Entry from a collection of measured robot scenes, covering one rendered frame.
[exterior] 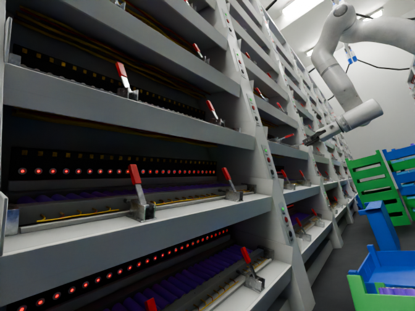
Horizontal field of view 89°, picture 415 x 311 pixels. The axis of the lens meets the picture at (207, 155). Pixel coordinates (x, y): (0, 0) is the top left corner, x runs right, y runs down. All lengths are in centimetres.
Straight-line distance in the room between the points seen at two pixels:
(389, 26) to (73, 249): 126
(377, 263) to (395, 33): 91
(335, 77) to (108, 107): 104
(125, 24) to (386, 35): 105
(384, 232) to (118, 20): 113
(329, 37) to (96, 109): 112
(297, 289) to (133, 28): 76
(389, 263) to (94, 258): 100
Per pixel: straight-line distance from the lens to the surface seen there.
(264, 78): 117
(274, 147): 88
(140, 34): 52
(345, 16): 125
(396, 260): 109
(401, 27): 125
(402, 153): 186
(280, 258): 72
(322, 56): 127
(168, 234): 36
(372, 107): 115
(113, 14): 50
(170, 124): 42
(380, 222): 114
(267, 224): 71
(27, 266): 28
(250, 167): 72
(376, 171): 178
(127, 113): 37
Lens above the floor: 34
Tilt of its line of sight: 14 degrees up
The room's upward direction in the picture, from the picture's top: 12 degrees counter-clockwise
